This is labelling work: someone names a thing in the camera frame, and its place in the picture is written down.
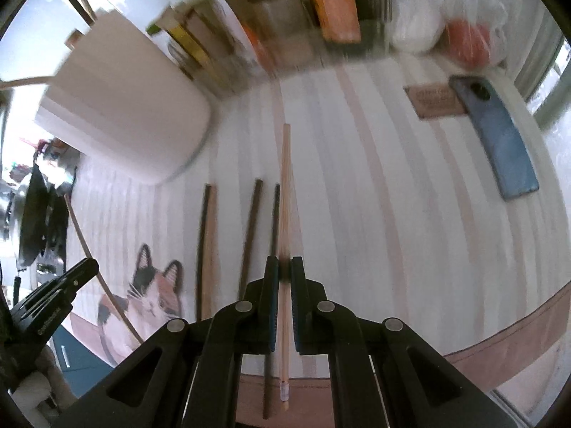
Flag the glass sliding door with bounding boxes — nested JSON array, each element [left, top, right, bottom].
[[511, 6, 571, 131]]

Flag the white seasoning packet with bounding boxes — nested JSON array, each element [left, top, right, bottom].
[[183, 0, 276, 77]]

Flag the black wok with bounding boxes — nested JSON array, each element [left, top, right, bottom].
[[17, 162, 69, 269]]

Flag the white round food item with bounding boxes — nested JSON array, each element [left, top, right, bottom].
[[390, 2, 445, 53]]

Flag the steel pot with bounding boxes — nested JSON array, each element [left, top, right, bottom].
[[0, 177, 21, 242]]

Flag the glass jar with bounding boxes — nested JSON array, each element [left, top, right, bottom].
[[243, 0, 323, 68]]

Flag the pale pink chopstick holder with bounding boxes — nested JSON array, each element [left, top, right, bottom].
[[35, 11, 213, 186]]

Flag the light chopstick with white label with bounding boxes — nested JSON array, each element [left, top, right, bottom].
[[277, 123, 293, 411]]

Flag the brown card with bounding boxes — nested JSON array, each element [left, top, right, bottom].
[[403, 83, 467, 120]]

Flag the colourful wall stickers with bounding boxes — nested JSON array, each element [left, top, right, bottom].
[[9, 137, 82, 174]]

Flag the clear acrylic tray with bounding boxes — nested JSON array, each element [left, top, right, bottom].
[[170, 31, 395, 100]]

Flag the red tomato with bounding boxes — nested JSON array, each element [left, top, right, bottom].
[[445, 19, 494, 71]]

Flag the blue grey smartphone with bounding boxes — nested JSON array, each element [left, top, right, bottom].
[[448, 74, 541, 202]]

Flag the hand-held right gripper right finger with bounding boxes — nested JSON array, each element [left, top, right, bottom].
[[290, 256, 519, 428]]

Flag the yellow green seasoning packet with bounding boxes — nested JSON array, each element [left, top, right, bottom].
[[146, 6, 224, 86]]

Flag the striped cat print table mat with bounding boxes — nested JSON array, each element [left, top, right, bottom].
[[62, 49, 571, 428]]

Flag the dark soy sauce bottle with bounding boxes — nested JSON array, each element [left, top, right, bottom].
[[301, 0, 394, 53]]

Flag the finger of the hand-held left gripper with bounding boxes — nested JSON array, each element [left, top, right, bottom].
[[8, 258, 100, 318]]

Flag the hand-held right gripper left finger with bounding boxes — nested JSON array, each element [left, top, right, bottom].
[[51, 256, 281, 428]]

